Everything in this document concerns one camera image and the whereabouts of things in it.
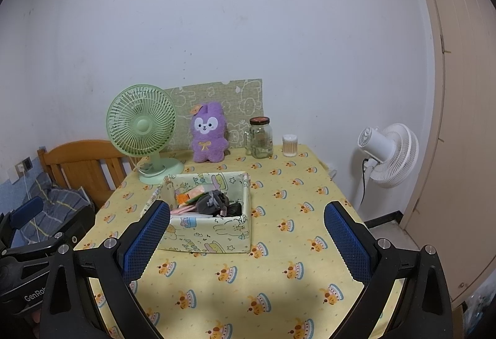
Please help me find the beige door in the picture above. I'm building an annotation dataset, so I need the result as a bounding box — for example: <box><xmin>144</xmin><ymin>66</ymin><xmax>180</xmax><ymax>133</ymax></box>
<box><xmin>401</xmin><ymin>0</ymin><xmax>496</xmax><ymax>305</ymax></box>

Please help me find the green desk fan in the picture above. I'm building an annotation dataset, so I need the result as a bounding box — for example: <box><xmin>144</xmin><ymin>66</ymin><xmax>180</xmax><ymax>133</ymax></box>
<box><xmin>106</xmin><ymin>84</ymin><xmax>184</xmax><ymax>185</ymax></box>

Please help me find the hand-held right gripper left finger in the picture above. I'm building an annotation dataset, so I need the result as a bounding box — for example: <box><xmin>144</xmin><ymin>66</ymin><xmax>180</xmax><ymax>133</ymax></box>
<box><xmin>39</xmin><ymin>200</ymin><xmax>171</xmax><ymax>339</ymax></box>

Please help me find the cotton swab container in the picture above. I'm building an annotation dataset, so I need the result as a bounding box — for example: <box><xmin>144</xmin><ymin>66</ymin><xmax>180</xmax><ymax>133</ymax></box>
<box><xmin>282</xmin><ymin>134</ymin><xmax>298</xmax><ymax>157</ymax></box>

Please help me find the green patterned board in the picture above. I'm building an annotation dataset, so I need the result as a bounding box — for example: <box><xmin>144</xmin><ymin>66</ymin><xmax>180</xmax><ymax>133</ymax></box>
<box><xmin>165</xmin><ymin>79</ymin><xmax>263</xmax><ymax>154</ymax></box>

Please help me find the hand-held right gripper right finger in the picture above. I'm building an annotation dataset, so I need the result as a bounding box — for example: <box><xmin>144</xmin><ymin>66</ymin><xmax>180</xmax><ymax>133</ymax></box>
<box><xmin>324</xmin><ymin>201</ymin><xmax>454</xmax><ymax>339</ymax></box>

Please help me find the green printed fabric storage box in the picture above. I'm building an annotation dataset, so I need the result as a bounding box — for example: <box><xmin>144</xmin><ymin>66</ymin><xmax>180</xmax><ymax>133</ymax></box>
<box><xmin>139</xmin><ymin>171</ymin><xmax>252</xmax><ymax>254</ymax></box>

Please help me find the white standing fan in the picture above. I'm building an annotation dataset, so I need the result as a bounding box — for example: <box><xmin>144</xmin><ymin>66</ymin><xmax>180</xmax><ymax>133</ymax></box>
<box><xmin>357</xmin><ymin>123</ymin><xmax>420</xmax><ymax>189</ymax></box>

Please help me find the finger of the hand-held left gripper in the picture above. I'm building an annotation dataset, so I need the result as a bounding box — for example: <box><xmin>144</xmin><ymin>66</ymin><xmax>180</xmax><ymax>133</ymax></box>
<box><xmin>10</xmin><ymin>196</ymin><xmax>44</xmax><ymax>230</ymax></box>

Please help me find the grey drawstring pouch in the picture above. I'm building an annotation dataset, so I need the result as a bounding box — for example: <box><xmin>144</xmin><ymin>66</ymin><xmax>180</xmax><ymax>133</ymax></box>
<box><xmin>196</xmin><ymin>190</ymin><xmax>229</xmax><ymax>216</ymax></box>

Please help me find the purple plush toy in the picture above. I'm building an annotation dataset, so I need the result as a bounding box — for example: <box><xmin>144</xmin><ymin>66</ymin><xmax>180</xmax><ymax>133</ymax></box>
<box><xmin>190</xmin><ymin>101</ymin><xmax>229</xmax><ymax>163</ymax></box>

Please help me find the grey plaid bedding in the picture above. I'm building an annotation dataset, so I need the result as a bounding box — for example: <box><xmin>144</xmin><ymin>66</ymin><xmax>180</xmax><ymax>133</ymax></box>
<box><xmin>21</xmin><ymin>172</ymin><xmax>94</xmax><ymax>244</ymax></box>

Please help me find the clear plastic bag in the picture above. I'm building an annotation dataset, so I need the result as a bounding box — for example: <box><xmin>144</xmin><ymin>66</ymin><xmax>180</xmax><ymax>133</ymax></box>
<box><xmin>461</xmin><ymin>285</ymin><xmax>493</xmax><ymax>339</ymax></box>

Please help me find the orange green packet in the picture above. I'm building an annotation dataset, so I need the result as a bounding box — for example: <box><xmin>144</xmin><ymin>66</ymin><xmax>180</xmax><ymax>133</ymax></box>
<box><xmin>176</xmin><ymin>186</ymin><xmax>212</xmax><ymax>206</ymax></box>

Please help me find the black fan cable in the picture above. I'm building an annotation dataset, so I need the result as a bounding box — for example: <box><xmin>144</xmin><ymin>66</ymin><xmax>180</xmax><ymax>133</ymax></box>
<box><xmin>360</xmin><ymin>159</ymin><xmax>370</xmax><ymax>208</ymax></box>

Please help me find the glass jar with lid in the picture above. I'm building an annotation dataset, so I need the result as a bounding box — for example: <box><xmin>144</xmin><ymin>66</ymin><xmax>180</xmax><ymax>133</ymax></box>
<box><xmin>244</xmin><ymin>117</ymin><xmax>274</xmax><ymax>159</ymax></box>

